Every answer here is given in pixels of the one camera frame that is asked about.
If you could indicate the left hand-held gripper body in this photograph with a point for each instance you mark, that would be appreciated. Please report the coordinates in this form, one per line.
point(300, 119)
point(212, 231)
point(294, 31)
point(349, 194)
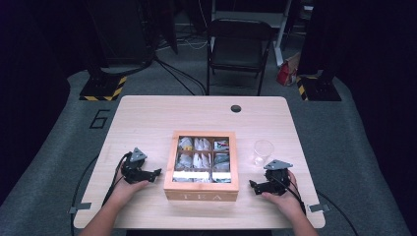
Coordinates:
point(132, 172)

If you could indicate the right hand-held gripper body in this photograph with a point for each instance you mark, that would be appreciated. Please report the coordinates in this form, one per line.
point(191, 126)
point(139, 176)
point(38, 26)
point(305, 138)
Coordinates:
point(277, 183)

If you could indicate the wooden tea box glass lid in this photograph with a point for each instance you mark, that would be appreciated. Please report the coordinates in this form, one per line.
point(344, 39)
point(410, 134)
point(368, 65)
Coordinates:
point(200, 191)

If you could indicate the person's right hand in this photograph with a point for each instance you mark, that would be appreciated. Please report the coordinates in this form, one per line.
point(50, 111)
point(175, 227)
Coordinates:
point(290, 201)

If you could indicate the person's left hand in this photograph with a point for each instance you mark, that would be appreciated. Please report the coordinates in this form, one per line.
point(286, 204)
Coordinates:
point(123, 193)

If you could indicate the clear plastic cup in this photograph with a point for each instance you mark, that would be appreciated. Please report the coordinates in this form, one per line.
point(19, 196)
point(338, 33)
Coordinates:
point(263, 152)

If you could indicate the grey tape piece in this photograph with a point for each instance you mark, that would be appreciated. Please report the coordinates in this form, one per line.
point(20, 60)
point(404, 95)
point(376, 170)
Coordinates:
point(80, 207)
point(318, 207)

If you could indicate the black table grommet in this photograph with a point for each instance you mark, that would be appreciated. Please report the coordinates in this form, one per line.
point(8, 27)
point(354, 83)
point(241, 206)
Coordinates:
point(235, 108)

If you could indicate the striped black stand base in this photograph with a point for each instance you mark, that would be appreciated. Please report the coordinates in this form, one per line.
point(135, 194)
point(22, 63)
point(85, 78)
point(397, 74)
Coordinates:
point(101, 88)
point(319, 90)

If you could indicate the black folding chair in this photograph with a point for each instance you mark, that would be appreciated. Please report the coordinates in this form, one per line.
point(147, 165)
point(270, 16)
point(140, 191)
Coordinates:
point(237, 49)

